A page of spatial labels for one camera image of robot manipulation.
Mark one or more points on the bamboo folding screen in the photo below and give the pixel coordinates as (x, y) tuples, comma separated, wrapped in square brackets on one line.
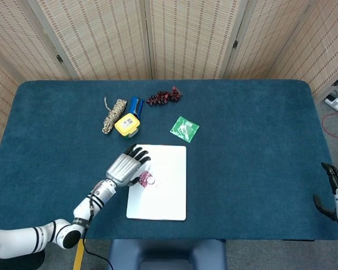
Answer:
[(107, 39)]

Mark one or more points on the pink patterned square packet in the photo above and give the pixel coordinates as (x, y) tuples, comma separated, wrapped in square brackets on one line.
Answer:
[(143, 177)]

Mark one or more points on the green plastic packet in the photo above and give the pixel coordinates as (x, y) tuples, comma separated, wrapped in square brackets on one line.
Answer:
[(184, 129)]

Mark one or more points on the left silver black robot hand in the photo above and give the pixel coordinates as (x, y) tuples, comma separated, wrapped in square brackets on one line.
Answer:
[(122, 170)]

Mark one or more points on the teal table cloth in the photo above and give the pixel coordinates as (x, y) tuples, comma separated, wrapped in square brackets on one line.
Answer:
[(242, 168)]

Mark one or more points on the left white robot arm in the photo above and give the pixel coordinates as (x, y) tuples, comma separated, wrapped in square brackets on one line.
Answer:
[(59, 233)]

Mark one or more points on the yellow lidded box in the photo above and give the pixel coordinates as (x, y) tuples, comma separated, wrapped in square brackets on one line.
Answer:
[(126, 125)]

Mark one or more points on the dark red grape bunch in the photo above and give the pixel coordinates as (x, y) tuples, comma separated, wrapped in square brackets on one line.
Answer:
[(162, 97)]

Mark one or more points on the blue rectangular box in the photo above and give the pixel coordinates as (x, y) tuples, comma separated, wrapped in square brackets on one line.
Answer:
[(137, 106)]

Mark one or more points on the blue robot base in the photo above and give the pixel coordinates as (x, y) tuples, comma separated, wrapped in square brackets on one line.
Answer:
[(166, 254)]

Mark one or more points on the white magnetic board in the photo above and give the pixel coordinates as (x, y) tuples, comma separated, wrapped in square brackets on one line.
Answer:
[(166, 199)]

